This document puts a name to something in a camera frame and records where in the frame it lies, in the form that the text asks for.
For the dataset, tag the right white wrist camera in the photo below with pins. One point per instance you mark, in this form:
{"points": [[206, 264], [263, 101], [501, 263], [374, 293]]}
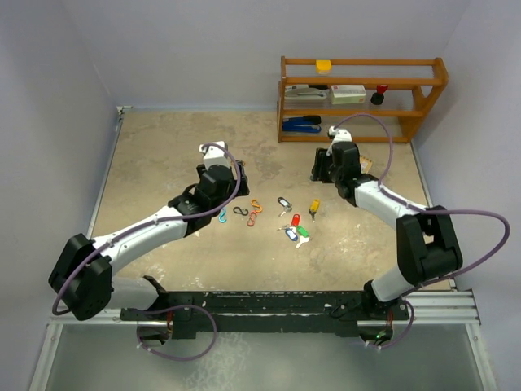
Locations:
{"points": [[338, 135]]}

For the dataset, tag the orange carabiner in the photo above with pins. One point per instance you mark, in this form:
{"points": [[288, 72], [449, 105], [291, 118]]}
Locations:
{"points": [[256, 207]]}

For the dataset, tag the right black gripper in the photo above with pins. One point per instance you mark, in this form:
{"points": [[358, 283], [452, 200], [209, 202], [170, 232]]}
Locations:
{"points": [[321, 159]]}

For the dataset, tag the white stapler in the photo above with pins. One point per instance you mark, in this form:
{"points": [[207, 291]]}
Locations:
{"points": [[306, 92]]}

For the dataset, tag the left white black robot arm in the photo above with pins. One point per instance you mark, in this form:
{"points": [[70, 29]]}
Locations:
{"points": [[84, 277]]}

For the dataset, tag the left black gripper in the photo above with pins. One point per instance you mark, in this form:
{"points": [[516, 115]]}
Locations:
{"points": [[234, 182]]}

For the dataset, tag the yellow tape dispenser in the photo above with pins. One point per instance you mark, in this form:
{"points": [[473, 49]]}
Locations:
{"points": [[323, 66]]}

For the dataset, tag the wooden shelf rack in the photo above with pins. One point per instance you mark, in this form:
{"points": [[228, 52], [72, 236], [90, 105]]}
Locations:
{"points": [[413, 87]]}

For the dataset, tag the brown spiral notebook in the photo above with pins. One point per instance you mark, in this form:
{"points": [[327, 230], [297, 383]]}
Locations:
{"points": [[366, 164]]}

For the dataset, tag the key with light blue tag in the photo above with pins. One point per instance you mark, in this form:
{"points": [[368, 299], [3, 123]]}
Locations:
{"points": [[290, 233]]}

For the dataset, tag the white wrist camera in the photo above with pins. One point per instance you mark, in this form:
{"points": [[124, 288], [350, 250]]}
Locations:
{"points": [[215, 154], [338, 135]]}

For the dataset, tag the red carabiner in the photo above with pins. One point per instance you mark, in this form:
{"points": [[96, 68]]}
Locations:
{"points": [[251, 219]]}

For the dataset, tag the teal carabiner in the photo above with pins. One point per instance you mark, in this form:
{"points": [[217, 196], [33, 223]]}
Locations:
{"points": [[222, 216]]}

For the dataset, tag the key with red tag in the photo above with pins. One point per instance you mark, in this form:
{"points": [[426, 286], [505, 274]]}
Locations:
{"points": [[295, 220]]}

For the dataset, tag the white cardboard box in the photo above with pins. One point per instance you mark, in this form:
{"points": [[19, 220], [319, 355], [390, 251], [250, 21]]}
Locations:
{"points": [[347, 94]]}

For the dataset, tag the blue stapler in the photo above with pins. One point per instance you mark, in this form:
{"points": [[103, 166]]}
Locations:
{"points": [[302, 124]]}

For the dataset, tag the black carabiner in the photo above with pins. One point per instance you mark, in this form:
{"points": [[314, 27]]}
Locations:
{"points": [[240, 211]]}

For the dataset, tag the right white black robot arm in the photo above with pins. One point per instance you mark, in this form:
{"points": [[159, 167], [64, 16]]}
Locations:
{"points": [[427, 247]]}

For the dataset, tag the red black stamp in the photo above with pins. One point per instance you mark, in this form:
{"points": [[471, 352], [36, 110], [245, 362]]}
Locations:
{"points": [[377, 97]]}

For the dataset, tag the key with green tag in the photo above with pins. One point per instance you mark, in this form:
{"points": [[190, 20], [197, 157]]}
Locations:
{"points": [[304, 236]]}

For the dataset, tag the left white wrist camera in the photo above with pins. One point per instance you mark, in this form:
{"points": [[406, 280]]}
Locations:
{"points": [[215, 154]]}

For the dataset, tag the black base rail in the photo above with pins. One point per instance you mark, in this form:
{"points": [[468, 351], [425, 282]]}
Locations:
{"points": [[334, 312]]}

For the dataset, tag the key with yellow tag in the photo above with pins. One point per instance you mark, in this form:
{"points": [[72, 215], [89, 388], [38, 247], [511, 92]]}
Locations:
{"points": [[314, 208]]}

